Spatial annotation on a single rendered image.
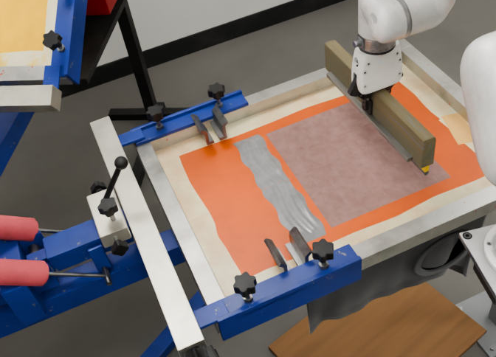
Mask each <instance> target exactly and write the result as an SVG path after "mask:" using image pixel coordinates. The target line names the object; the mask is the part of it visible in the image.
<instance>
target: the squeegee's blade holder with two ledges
mask: <svg viewBox="0 0 496 357"><path fill-rule="evenodd" d="M326 76H327V78H328V79H329V80H330V81H331V82H332V83H333V84H334V85H335V86H336V87H337V88H338V89H339V90H340V91H341V92H342V93H343V94H344V95H345V96H346V98H347V99H348V100H349V101H350V102H351V103H352V104H353V105H354V106H355V107H356V109H357V110H358V111H359V112H360V113H361V114H362V115H363V116H364V117H365V118H366V119H367V120H368V121H369V123H370V124H372V126H373V127H375V129H376V130H377V131H378V132H379V133H380V134H381V135H382V136H383V137H384V138H385V139H386V140H387V141H388V142H389V144H390V145H391V146H392V147H393V148H394V149H395V150H396V151H397V152H398V153H399V155H400V156H401V157H402V158H403V159H404V160H405V161H406V162H410V161H412V160H413V157H412V156H411V155H410V154H409V153H408V152H407V151H406V149H405V148H404V147H403V146H402V145H401V144H400V143H399V142H398V141H397V140H396V139H395V138H394V137H393V136H392V135H391V134H390V132H389V131H388V130H387V129H386V128H385V127H384V126H383V125H382V124H381V123H380V122H379V121H378V120H377V119H376V118H375V117H374V115H369V114H368V113H367V112H366V111H364V110H363V109H362V104H361V102H360V101H358V99H357V98H356V97H353V96H350V95H349V94H348V89H347V88H346V87H345V86H344V85H343V84H342V82H341V81H340V80H339V79H338V78H337V77H336V76H335V75H334V74H333V73H332V72H328V73H326Z"/></svg>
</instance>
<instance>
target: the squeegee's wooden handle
mask: <svg viewBox="0 0 496 357"><path fill-rule="evenodd" d="M352 61H353V57H352V56H351V55H350V54H349V53H347V52H346V51H345V50H344V49H343V48H342V47H341V46H340V45H339V44H338V43H337V42H336V41H335V40H333V41H329V42H326V43H325V68H326V69H327V71H328V72H332V73H333V74H334V75H335V76H336V77H337V78H338V79H339V80H340V81H341V82H342V84H343V85H344V86H345V87H346V88H347V89H349V87H350V85H351V83H352V82H351V69H352ZM371 99H372V101H373V112H372V115H374V117H375V118H376V119H377V120H378V121H379V122H380V123H381V124H382V125H383V126H384V127H385V128H386V129H387V130H388V131H389V132H390V134H391V135H392V136H393V137H394V138H395V139H396V140H397V141H398V142H399V143H400V144H401V145H402V146H403V147H404V148H405V149H406V151H407V152H408V153H409V154H410V155H411V156H412V157H413V161H414V162H415V163H416V164H417V165H418V166H419V167H420V168H423V167H426V166H428V165H431V164H433V160H434V155H435V143H436V138H435V137H434V136H433V135H432V134H431V133H430V132H429V131H428V130H427V129H426V128H425V127H424V126H423V125H422V124H421V123H420V122H419V121H418V120H417V119H416V118H415V117H414V116H413V115H412V114H411V113H410V112H409V111H408V110H407V109H406V108H405V107H404V106H403V105H402V104H401V103H400V102H399V101H398V100H397V99H396V98H395V97H394V96H393V95H391V94H390V93H389V92H388V91H387V90H386V89H385V88H383V89H380V90H378V91H375V92H372V93H371Z"/></svg>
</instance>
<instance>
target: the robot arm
mask: <svg viewBox="0 0 496 357"><path fill-rule="evenodd" d="M455 1H456V0H358V34H357V40H355V41H354V42H353V45H354V48H355V50H354V56H353V61H352V69H351V82H352V83H351V85H350V87H349V89H348V94H349V95H350V96H353V97H359V98H361V99H362V109H363V110H364V111H366V112H367V113H368V114H369V115H372V112H373V101H372V99H371V93H372V92H375V91H378V90H380V89H383V88H385V89H386V90H387V91H388V92H389V93H391V89H392V87H393V86H394V85H395V83H398V82H399V81H400V80H401V78H402V76H403V73H402V53H401V48H400V44H399V40H400V39H403V38H406V37H407V36H410V35H415V34H417V33H420V32H423V31H426V30H430V29H432V28H434V27H437V26H438V25H439V24H440V23H441V22H442V21H443V20H444V19H445V18H446V17H447V16H448V14H449V13H450V10H451V9H452V8H453V6H454V4H455ZM460 78H461V88H462V92H463V96H464V102H465V106H466V112H467V116H468V120H469V126H470V131H471V135H472V141H473V145H474V149H475V154H476V157H477V160H478V164H479V165H480V168H481V170H482V172H483V174H484V175H485V177H486V178H487V179H488V180H489V181H490V183H492V184H493V185H495V186H496V31H494V32H490V33H488V34H485V35H482V36H481V37H479V38H477V39H475V40H474V41H473V42H472V43H471V44H470V45H469V46H468V47H467V48H466V50H465V51H464V54H463V56H462V59H461V66H460ZM483 252H484V256H485V258H486V260H487V262H488V264H489V265H490V266H491V267H492V268H493V269H494V270H495V271H496V225H495V226H493V227H492V228H491V229H490V230H489V232H488V233H487V234H486V237H485V240H484V243H483Z"/></svg>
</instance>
